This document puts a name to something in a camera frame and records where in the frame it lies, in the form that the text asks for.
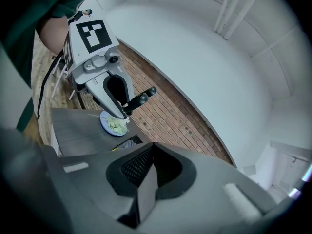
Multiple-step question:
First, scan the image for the ceiling light tube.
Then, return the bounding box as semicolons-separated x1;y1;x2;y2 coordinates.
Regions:
288;163;312;197

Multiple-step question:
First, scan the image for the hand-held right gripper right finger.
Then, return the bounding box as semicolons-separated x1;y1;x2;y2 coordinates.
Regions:
140;142;280;234

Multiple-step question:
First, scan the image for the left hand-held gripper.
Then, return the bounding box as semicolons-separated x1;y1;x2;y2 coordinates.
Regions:
62;19;136;120

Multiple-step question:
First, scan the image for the person's left forearm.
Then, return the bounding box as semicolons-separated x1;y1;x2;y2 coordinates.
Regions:
36;15;71;56

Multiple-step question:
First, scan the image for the dark green printed t-shirt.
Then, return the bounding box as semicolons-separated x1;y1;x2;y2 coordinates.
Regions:
0;0;107;133

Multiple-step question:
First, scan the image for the blue denim cloth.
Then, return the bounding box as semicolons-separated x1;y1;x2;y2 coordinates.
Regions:
120;139;137;149

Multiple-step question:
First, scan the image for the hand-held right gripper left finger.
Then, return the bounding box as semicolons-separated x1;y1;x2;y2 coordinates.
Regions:
40;142;154;232

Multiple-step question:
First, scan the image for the white frame chair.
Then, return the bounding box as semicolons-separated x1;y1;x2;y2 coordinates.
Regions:
50;61;77;101

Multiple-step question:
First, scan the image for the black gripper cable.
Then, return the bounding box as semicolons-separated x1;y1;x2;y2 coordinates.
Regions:
36;52;64;119

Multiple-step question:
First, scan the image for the white wall pipe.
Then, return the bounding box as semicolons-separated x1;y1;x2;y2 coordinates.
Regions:
218;0;241;35
224;0;258;40
214;0;229;33

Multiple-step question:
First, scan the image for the light blue plate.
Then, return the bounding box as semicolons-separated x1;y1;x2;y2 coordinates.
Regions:
99;110;129;137

